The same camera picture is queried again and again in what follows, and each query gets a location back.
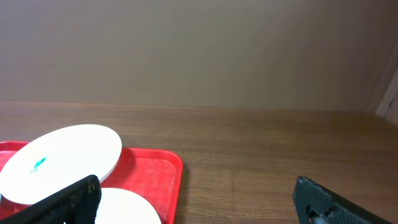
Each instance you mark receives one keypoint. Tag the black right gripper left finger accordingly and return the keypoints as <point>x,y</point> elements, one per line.
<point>76,204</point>

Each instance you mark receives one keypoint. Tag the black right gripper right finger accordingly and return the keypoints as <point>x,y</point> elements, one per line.
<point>315,203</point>

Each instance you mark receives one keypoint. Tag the red plastic tray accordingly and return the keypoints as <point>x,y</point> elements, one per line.
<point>153,174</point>

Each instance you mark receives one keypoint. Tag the white plate right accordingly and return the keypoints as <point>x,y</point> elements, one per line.
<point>119,206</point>

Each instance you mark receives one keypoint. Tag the white plate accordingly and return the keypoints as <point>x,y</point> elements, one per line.
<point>58,159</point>
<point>119,206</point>

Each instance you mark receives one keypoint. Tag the white plate top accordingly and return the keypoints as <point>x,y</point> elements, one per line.
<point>58,159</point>

